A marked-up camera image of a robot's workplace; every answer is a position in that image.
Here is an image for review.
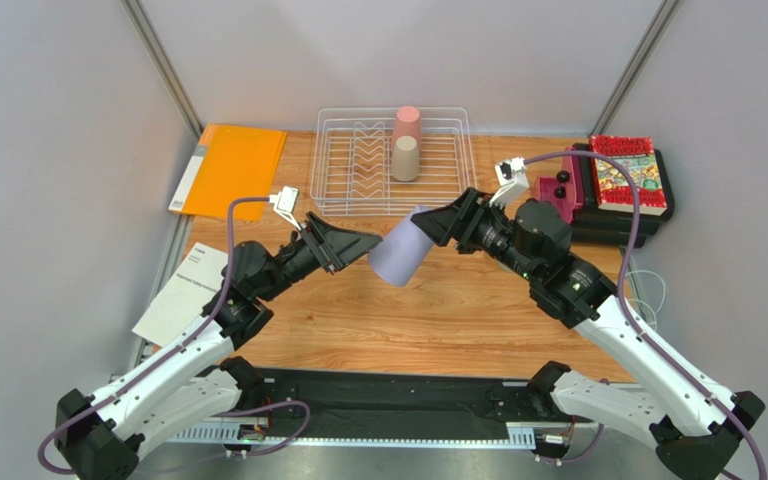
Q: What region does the purple cup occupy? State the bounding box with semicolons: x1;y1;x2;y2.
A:
367;205;435;287

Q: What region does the red book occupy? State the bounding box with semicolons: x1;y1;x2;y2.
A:
588;135;669;216

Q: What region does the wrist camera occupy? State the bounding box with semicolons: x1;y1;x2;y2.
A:
490;157;529;208
269;186;302;231

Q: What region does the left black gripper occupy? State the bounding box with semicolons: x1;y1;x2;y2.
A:
258;212;382;303

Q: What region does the white cable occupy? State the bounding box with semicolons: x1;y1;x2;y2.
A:
623;269;668;327

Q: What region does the white wire dish rack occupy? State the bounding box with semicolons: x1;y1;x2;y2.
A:
308;107;478;217

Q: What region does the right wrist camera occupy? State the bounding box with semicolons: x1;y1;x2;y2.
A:
490;157;529;208

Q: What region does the orange folder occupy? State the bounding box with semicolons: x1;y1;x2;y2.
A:
168;123;288;219

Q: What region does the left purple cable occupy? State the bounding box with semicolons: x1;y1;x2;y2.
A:
37;196;313;475

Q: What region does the magenta plastic holder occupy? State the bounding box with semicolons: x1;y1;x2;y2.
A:
531;155;585;224

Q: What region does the white instruction sheet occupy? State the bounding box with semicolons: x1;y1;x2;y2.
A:
132;243;227;346

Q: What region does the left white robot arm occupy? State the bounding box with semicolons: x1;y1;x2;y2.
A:
53;213;382;479

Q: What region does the beige cup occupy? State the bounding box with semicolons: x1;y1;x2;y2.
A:
391;135;420;182

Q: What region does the black tray stack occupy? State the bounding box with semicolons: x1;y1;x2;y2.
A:
571;149;676;248

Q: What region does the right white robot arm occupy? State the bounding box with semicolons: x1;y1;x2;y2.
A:
412;189;765;479

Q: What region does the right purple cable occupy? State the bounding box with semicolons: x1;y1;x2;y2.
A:
523;150;768;480

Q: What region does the purple cable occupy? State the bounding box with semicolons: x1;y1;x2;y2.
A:
523;150;768;480
37;196;313;475

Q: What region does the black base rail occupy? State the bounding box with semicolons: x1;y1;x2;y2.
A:
164;362;592;442

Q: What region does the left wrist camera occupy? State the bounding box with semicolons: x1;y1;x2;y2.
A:
269;186;302;231

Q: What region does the pink cup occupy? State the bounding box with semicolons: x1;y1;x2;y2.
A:
392;105;422;147

